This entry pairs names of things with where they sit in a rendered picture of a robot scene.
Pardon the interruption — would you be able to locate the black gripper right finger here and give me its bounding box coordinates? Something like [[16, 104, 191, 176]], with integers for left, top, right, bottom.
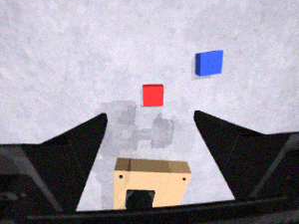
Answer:
[[193, 111, 299, 199]]

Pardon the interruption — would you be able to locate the blue block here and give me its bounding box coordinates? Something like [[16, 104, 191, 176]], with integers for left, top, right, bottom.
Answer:
[[195, 50, 223, 76]]

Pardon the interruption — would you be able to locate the red block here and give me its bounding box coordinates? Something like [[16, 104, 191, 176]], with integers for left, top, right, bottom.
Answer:
[[143, 84, 163, 107]]

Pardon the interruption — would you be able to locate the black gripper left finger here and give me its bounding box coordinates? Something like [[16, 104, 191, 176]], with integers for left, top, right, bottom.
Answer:
[[0, 112, 108, 212]]

